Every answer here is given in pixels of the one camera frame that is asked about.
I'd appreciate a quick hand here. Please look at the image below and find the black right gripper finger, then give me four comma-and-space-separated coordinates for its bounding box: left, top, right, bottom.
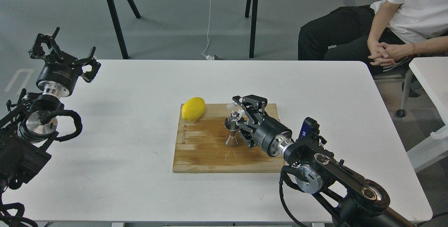
232, 96, 264, 133
241, 94, 268, 148

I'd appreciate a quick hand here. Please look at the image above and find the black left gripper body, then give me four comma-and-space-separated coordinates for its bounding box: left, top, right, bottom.
36, 53, 84, 97

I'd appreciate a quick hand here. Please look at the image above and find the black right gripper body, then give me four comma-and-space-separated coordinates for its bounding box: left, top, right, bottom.
253, 114, 293, 157

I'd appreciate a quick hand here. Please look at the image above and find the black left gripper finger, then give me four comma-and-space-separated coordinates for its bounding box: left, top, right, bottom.
78, 47, 102, 83
29, 27, 67, 62

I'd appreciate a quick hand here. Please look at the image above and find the steel double jigger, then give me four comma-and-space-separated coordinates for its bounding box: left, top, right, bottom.
224, 118, 239, 148

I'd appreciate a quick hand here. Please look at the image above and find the small clear glass cup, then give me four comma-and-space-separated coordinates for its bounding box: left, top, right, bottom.
226, 103, 245, 122

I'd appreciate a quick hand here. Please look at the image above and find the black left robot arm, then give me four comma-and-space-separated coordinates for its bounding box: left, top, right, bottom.
0, 27, 101, 194

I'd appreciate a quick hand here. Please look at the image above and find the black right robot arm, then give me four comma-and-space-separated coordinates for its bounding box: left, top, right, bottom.
229, 95, 413, 227

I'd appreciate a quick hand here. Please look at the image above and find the wooden cutting board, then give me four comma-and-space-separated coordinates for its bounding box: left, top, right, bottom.
172, 103, 285, 173

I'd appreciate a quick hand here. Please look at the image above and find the yellow lemon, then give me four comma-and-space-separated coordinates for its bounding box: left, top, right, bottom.
181, 97, 206, 122

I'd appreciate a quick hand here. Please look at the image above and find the office chair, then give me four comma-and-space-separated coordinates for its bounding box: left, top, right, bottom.
372, 56, 424, 118

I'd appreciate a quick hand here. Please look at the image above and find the seated person white shirt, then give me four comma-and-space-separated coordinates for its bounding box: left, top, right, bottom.
298, 0, 448, 76

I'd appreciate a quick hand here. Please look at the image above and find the white side table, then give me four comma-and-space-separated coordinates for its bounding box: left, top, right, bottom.
407, 57, 448, 172

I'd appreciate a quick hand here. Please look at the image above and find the white cable on floor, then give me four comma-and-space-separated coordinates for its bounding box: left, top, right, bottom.
201, 0, 222, 61

